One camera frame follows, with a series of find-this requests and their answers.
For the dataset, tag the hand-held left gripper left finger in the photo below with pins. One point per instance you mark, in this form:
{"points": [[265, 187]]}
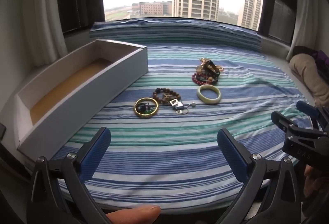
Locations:
{"points": [[99, 145]]}

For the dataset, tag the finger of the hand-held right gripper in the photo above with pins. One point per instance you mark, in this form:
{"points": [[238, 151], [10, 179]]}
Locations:
{"points": [[307, 109], [282, 121]]}

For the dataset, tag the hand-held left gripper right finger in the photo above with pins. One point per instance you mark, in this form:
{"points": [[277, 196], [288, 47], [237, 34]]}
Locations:
{"points": [[230, 152]]}

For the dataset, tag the gold bangle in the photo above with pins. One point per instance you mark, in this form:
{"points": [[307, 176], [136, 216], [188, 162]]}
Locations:
{"points": [[140, 114]]}

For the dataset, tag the white box with cardboard bottom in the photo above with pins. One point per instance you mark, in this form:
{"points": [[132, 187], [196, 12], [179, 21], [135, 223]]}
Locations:
{"points": [[84, 93]]}

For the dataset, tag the pale jade bangle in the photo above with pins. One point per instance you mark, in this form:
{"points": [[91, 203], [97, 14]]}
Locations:
{"points": [[203, 96]]}

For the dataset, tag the person's right hand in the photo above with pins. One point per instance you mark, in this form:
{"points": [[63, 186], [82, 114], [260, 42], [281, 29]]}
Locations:
{"points": [[317, 185]]}

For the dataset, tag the person's left hand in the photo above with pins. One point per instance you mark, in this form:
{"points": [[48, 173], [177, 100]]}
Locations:
{"points": [[133, 215]]}

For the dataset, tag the beige cushion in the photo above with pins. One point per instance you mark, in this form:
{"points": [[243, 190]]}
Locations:
{"points": [[308, 75]]}

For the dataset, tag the blue green striped blanket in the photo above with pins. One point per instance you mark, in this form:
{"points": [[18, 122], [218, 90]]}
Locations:
{"points": [[164, 152]]}

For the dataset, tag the white curtain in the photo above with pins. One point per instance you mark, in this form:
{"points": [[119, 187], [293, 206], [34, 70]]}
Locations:
{"points": [[308, 3], [43, 8]]}

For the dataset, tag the folded striped blanket roll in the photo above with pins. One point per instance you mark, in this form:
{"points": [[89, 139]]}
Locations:
{"points": [[174, 32]]}

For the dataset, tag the low brown building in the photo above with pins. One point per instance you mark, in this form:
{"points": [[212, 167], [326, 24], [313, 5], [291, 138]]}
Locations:
{"points": [[154, 8]]}

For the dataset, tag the black wall socket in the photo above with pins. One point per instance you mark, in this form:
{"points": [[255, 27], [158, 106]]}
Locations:
{"points": [[2, 131]]}

